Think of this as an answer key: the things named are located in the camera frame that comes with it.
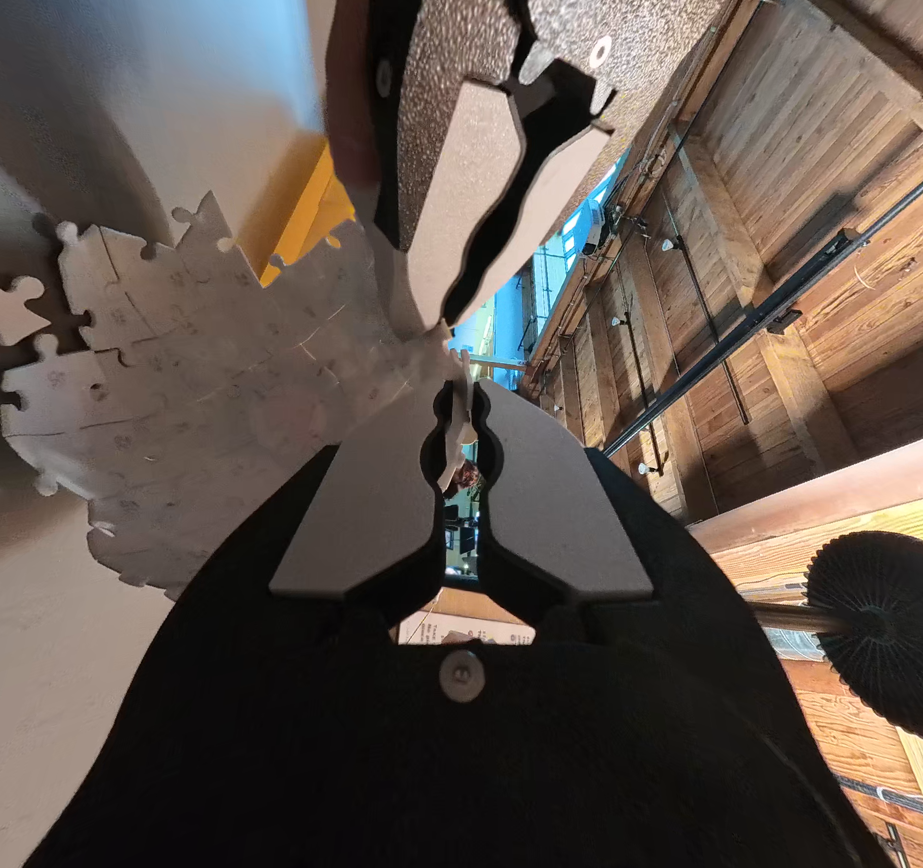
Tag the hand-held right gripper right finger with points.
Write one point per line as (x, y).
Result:
(562, 515)

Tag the bright window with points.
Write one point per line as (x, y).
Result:
(505, 306)

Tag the metal rod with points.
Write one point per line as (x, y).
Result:
(793, 619)

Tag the white ceiling projector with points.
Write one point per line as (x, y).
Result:
(597, 223)

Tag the yellow panel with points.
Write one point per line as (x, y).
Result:
(310, 197)

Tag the white puzzle piece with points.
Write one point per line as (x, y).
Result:
(21, 309)

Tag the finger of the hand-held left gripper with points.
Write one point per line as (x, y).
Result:
(555, 190)
(461, 161)

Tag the partly built white puzzle ball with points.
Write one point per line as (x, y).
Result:
(216, 363)

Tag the white paper sign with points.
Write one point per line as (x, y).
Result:
(432, 630)

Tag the person's left hand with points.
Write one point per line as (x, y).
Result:
(352, 89)

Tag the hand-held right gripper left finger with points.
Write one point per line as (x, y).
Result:
(360, 515)

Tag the black pleated round fixture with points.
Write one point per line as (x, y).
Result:
(880, 623)

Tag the black ceiling pipe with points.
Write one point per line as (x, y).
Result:
(757, 329)

